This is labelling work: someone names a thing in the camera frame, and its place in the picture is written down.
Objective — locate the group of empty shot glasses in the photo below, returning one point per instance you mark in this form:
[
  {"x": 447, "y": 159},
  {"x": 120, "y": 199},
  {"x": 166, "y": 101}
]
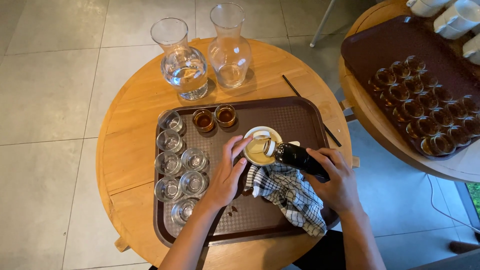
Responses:
[{"x": 168, "y": 164}]

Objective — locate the person's left hand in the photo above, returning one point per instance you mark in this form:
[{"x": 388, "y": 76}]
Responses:
[{"x": 223, "y": 180}]

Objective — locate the thin black straw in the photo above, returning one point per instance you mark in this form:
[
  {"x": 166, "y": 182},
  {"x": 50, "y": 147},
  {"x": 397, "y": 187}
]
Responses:
[{"x": 292, "y": 87}]

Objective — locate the white ceramic cup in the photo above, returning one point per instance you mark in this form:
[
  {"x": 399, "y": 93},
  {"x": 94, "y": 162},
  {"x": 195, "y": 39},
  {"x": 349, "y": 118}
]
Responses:
[
  {"x": 473, "y": 48},
  {"x": 455, "y": 20},
  {"x": 425, "y": 6}
]

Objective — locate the dark brown large tray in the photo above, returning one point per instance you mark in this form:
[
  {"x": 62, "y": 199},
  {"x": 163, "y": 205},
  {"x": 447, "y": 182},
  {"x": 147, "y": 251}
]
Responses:
[{"x": 378, "y": 45}]

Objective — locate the group of filled shot glasses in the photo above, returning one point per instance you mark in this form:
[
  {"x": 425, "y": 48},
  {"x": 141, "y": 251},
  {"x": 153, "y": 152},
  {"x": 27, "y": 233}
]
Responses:
[{"x": 423, "y": 108}]

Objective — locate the empty glass carafe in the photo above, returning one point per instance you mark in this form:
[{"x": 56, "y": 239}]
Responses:
[{"x": 229, "y": 56}]

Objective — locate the white metal chair leg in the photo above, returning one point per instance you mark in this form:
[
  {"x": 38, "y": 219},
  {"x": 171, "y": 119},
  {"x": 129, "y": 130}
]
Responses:
[{"x": 321, "y": 24}]

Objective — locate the dark syrup bottle white cap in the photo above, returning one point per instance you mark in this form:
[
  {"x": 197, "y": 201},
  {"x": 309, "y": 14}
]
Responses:
[{"x": 296, "y": 157}]

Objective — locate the round wooden side table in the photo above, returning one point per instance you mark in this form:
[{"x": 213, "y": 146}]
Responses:
[{"x": 457, "y": 165}]

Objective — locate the glass carafe with water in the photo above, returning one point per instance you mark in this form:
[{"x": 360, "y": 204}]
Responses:
[{"x": 184, "y": 71}]

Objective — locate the brown plastic serving tray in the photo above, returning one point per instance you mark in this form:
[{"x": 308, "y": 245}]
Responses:
[{"x": 292, "y": 120}]

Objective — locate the person's right hand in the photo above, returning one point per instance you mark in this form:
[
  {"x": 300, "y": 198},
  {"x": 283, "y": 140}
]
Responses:
[{"x": 337, "y": 185}]

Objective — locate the person's black clothing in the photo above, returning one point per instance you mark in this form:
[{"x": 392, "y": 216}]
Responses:
[{"x": 318, "y": 251}]

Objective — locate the black white checked cloth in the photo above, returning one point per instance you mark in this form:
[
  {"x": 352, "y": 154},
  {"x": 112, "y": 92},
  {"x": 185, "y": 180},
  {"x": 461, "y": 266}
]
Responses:
[{"x": 288, "y": 195}]

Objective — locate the dark brown rounded object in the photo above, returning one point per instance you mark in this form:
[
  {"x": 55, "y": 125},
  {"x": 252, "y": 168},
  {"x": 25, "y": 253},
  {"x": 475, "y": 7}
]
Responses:
[{"x": 465, "y": 247}]

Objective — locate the cream ceramic cup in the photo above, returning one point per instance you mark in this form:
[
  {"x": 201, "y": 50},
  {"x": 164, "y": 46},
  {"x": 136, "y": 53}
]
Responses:
[{"x": 255, "y": 155}]

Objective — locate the shot glass with amber liquid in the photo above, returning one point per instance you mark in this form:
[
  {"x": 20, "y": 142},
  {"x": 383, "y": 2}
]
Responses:
[
  {"x": 225, "y": 115},
  {"x": 203, "y": 120}
]

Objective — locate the dark window frame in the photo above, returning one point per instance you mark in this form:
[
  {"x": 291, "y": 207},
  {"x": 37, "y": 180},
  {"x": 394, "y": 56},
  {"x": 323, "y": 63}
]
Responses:
[{"x": 467, "y": 204}]

